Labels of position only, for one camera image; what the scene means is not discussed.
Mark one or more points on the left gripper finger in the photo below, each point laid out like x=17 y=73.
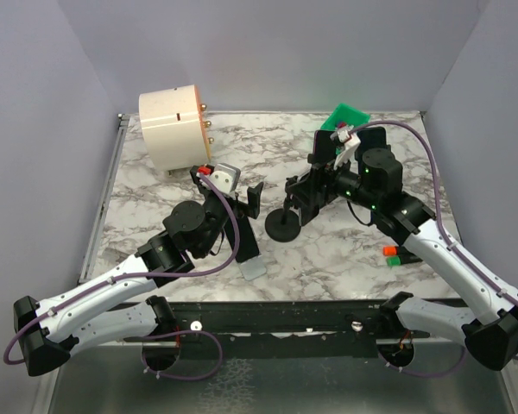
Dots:
x=195 y=175
x=254 y=200

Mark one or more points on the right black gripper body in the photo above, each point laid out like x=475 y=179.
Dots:
x=340 y=183

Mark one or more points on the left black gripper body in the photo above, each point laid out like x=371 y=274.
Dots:
x=215 y=205

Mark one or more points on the purple edged black phone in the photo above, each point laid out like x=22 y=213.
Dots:
x=324 y=144

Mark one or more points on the black phone stand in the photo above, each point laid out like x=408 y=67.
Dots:
x=283 y=224
x=317 y=161

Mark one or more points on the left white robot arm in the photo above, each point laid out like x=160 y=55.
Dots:
x=50 y=331

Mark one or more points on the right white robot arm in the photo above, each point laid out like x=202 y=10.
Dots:
x=489 y=327

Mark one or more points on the black phone on silver stand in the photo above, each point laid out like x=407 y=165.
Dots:
x=248 y=248

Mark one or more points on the rear right black phone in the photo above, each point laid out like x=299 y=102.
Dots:
x=373 y=137

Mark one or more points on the silver flat phone stand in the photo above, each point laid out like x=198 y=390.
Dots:
x=253 y=268

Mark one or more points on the cream cylindrical box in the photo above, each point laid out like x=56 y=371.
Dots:
x=173 y=128

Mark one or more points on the green plastic bin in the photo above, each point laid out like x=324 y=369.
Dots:
x=343 y=115

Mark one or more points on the orange capped marker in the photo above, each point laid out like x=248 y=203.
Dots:
x=394 y=250

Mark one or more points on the green capped marker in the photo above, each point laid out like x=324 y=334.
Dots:
x=400 y=260

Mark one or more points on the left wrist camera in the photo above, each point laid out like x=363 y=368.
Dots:
x=223 y=176

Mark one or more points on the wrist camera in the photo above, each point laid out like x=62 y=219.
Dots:
x=346 y=142
x=223 y=176

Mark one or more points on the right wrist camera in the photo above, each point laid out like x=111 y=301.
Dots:
x=346 y=142

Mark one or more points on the black mounting rail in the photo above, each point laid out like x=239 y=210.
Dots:
x=276 y=330

